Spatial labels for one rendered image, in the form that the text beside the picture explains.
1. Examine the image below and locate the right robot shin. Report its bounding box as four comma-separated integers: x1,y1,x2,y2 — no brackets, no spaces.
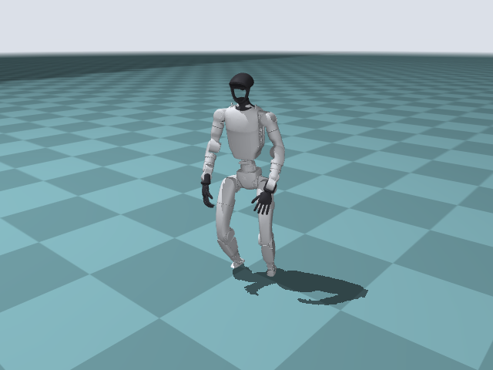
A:
217,236,242,264

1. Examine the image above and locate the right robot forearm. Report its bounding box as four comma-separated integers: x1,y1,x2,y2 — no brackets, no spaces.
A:
201,140,216,181

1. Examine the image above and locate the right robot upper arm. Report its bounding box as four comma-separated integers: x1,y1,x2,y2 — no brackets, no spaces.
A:
209,108,227,153

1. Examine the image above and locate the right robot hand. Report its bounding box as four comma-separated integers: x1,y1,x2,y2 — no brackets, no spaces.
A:
201,173,214,208

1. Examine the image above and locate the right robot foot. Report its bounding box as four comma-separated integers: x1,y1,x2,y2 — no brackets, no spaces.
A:
231,258,245,268

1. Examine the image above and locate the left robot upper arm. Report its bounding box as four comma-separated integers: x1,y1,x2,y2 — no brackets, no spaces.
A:
258,110,285,158

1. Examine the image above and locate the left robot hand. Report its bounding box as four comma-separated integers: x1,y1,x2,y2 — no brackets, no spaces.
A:
251,181,277,215

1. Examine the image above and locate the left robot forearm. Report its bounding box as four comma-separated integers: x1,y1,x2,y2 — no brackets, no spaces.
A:
266,146,285,191

